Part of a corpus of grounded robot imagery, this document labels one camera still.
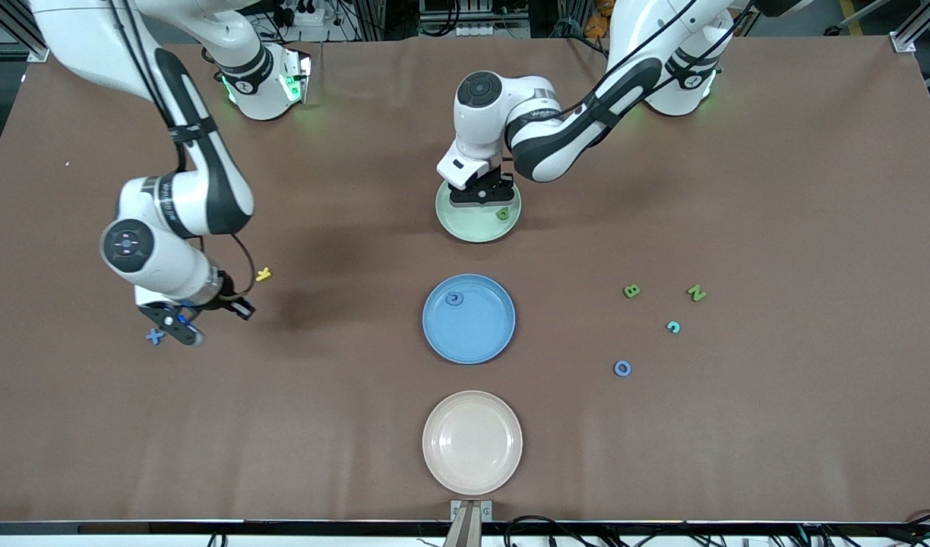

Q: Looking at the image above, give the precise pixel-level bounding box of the light green plate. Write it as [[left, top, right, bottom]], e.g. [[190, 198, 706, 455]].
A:
[[435, 165, 523, 244]]

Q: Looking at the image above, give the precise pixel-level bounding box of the blue plate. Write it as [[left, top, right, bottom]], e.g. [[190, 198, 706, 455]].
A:
[[422, 273, 517, 365]]

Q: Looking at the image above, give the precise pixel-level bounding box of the brown table cover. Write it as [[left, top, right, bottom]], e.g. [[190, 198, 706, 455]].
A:
[[0, 34, 930, 525]]

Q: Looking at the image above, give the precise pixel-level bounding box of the metal equipment rack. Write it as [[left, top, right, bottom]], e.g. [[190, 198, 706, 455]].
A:
[[418, 0, 532, 40]]

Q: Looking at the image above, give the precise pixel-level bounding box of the pile of orange objects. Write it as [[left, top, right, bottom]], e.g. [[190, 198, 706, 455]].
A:
[[584, 0, 614, 39]]

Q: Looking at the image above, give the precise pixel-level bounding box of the beige plate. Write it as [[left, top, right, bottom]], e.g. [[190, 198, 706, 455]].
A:
[[422, 390, 524, 496]]

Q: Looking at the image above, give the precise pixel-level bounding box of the white power strip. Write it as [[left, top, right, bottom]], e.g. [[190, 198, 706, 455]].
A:
[[281, 0, 327, 28]]

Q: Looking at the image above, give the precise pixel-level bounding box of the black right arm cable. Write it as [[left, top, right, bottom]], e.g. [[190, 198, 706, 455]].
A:
[[108, 0, 255, 299]]

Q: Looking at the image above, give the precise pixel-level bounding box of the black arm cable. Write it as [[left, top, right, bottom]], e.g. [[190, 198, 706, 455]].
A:
[[108, 0, 255, 299], [564, 0, 747, 122]]

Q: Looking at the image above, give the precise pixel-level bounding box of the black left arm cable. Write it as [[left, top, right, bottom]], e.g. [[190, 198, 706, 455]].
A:
[[564, 0, 747, 122]]

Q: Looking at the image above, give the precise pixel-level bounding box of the aluminium frame post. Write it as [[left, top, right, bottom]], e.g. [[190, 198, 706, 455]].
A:
[[0, 0, 52, 63], [890, 0, 930, 52]]

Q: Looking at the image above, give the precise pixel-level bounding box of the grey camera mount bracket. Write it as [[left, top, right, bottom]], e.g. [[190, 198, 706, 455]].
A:
[[450, 499, 494, 547]]

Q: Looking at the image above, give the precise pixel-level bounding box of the black cable loop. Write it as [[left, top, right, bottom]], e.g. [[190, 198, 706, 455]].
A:
[[503, 515, 587, 547]]

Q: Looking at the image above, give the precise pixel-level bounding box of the black and red cable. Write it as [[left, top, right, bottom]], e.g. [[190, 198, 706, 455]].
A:
[[902, 507, 930, 544]]

